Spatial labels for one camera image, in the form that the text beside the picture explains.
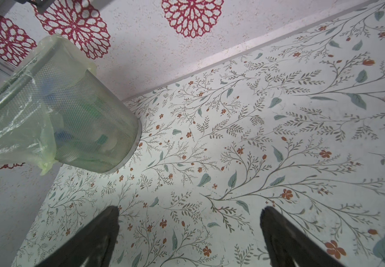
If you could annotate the clear plastic bin liner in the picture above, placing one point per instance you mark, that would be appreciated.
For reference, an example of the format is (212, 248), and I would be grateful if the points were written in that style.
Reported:
(29, 99)

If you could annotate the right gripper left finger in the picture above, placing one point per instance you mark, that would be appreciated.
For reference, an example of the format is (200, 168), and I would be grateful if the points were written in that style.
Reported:
(91, 246)

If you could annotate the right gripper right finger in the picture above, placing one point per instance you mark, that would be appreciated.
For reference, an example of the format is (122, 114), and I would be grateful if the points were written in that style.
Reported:
(287, 246)

